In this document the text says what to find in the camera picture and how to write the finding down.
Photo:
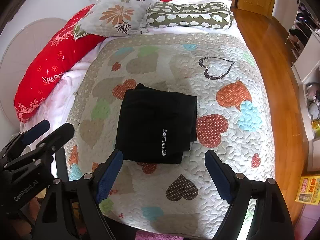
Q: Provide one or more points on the white shelf unit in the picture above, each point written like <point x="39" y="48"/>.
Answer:
<point x="310" y="62"/>

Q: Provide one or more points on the black pants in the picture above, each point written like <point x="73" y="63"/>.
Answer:
<point x="150" y="120"/>

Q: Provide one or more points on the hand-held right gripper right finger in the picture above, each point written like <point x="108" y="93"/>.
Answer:
<point x="220" y="177"/>

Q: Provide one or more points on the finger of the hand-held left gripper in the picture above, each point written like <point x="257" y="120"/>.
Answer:
<point x="37" y="130"/>
<point x="60" y="136"/>

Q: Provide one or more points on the red printed blanket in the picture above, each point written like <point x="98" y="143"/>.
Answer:
<point x="50" y="62"/>

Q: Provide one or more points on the yellow printed box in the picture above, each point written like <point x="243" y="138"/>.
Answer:
<point x="308" y="188"/>

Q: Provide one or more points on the pink cloth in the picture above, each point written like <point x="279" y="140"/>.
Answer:
<point x="160" y="235"/>

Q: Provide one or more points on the grey floral pillow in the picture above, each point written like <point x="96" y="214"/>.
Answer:
<point x="117" y="15"/>

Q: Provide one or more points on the heart-patterned quilt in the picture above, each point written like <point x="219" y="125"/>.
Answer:
<point x="225" y="155"/>

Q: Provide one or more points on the olive patterned pillow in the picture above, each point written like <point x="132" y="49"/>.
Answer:
<point x="190" y="15"/>

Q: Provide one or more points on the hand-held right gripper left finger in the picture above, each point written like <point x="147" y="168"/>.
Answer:
<point x="110" y="177"/>

